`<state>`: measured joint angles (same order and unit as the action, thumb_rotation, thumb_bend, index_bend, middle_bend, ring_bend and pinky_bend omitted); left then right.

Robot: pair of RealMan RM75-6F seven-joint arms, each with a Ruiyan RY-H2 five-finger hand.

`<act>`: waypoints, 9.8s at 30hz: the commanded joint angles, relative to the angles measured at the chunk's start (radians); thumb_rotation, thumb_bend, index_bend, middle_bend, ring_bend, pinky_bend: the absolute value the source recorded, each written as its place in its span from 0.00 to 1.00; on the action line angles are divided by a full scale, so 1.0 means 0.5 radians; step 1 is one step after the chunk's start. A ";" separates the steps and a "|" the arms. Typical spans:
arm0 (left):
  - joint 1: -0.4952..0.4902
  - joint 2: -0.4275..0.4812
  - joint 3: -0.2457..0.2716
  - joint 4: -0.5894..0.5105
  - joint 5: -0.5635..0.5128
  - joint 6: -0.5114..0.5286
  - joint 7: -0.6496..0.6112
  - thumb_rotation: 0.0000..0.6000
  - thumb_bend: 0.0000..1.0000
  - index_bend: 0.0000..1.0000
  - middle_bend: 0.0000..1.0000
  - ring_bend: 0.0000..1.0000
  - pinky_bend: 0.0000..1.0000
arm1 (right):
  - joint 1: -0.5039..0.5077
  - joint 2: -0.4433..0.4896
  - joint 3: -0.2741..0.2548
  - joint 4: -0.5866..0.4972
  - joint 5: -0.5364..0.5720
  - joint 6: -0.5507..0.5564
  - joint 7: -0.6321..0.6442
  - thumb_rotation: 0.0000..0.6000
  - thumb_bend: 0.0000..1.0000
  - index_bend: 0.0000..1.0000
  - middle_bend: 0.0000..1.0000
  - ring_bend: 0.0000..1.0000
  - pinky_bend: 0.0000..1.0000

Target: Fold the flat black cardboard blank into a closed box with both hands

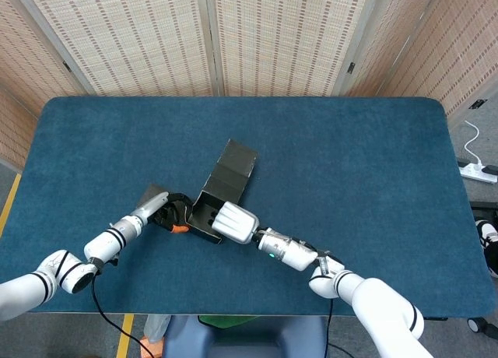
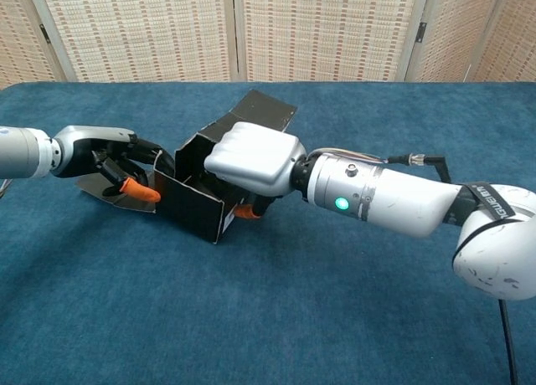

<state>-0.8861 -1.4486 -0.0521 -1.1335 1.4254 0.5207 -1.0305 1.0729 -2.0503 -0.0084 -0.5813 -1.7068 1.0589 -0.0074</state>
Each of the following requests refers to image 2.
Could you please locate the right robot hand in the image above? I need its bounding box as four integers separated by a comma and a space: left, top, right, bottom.
204, 121, 309, 221

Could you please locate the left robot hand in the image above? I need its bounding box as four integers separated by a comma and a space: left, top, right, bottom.
49, 125, 177, 204

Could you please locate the dark cardboard box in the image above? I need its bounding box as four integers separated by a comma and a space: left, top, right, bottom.
75, 89, 299, 244

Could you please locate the woven bamboo screen panel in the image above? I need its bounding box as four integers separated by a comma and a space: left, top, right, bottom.
401, 0, 503, 84
232, 0, 445, 84
464, 0, 536, 84
0, 0, 79, 85
24, 0, 235, 84

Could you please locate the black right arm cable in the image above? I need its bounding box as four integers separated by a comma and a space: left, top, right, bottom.
387, 151, 520, 385

